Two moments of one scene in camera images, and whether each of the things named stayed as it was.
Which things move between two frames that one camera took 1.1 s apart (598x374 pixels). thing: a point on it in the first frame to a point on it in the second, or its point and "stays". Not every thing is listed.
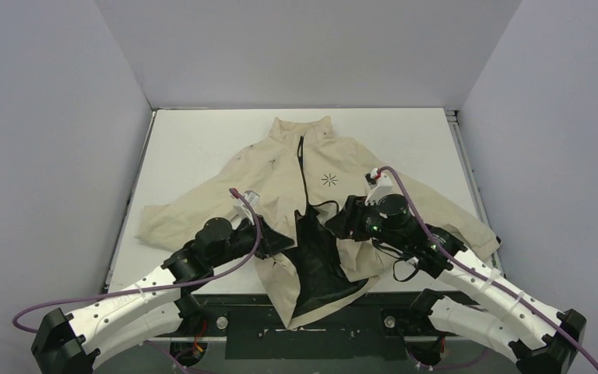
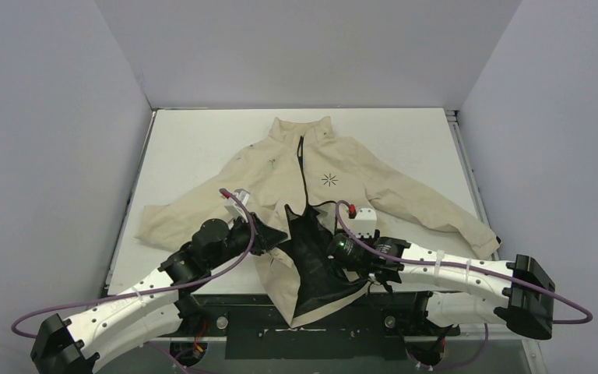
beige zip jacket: [297, 171] stays
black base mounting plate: [374, 328] stays
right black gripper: [353, 216] to [333, 247]
